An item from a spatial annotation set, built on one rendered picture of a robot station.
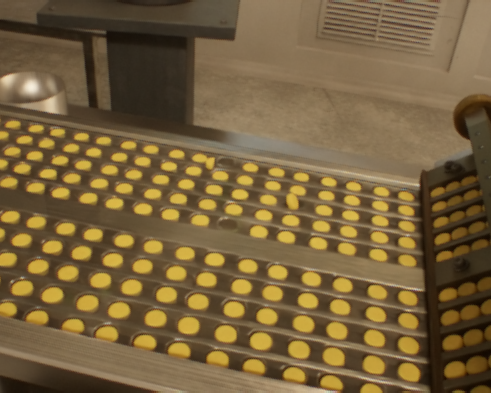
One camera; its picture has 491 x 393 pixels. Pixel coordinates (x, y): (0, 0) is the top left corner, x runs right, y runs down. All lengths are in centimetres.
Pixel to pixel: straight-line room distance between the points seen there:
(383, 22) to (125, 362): 254
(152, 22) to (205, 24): 7
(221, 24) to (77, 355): 55
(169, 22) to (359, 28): 205
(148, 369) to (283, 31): 254
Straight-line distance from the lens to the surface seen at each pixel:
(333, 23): 276
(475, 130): 39
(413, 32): 276
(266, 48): 280
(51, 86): 70
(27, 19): 144
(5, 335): 30
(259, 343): 29
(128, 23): 77
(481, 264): 33
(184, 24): 75
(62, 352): 29
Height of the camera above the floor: 118
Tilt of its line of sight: 37 degrees down
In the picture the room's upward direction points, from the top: 6 degrees clockwise
